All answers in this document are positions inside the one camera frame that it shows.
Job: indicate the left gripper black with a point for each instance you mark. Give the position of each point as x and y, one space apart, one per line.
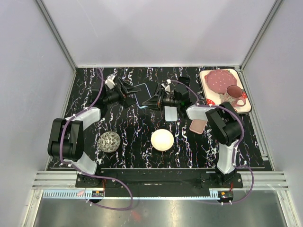
126 101

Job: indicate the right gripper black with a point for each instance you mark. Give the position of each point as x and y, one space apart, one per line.
153 102

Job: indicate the light blue phone case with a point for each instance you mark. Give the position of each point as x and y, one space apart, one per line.
142 95

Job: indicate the light blue smartphone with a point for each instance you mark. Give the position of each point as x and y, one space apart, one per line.
171 114

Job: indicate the pink phone case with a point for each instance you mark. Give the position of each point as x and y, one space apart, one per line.
197 126

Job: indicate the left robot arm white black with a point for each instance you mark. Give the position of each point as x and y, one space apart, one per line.
66 141

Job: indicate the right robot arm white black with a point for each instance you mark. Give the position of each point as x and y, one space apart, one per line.
225 124

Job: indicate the white round bowl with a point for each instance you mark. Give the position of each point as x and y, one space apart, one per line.
162 140

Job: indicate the leaf patterned bowl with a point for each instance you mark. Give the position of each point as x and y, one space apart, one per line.
109 142

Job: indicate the cream rectangular tray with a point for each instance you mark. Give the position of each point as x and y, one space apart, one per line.
213 98

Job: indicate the pink dotted plate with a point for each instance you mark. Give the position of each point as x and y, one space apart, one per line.
219 80

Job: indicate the pink mug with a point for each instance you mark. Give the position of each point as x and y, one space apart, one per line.
234 95

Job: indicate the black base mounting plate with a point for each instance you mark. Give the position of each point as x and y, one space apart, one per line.
157 182

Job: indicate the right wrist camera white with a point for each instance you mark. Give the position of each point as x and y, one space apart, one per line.
166 86

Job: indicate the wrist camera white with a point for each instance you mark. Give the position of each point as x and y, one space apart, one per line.
166 86
111 81

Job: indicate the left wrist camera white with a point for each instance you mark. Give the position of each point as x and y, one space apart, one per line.
111 81

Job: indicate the white cable duct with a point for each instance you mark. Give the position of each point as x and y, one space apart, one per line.
92 194

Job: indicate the aluminium front rail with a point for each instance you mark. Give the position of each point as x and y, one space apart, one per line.
264 180

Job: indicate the left aluminium frame post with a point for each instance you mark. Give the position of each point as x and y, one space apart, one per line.
50 23

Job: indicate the aluminium frame post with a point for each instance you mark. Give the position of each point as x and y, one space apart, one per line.
268 20
50 23

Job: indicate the right aluminium frame post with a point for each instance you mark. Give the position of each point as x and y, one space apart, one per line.
268 20

